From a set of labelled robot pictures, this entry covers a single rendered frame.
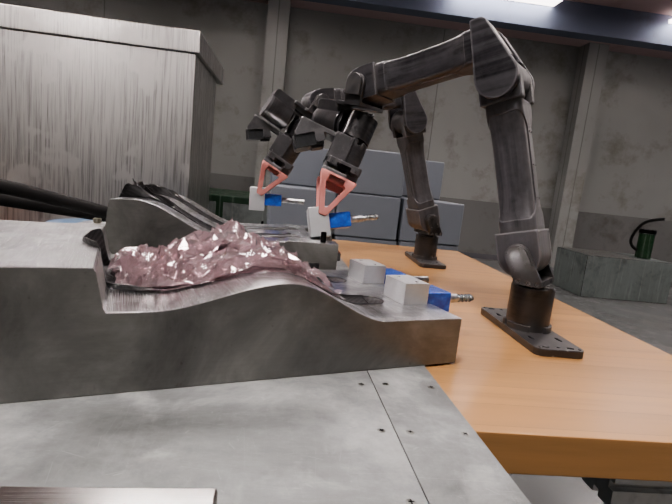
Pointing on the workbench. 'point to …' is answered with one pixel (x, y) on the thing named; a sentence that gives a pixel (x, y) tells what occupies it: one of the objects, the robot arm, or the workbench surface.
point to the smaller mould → (106, 495)
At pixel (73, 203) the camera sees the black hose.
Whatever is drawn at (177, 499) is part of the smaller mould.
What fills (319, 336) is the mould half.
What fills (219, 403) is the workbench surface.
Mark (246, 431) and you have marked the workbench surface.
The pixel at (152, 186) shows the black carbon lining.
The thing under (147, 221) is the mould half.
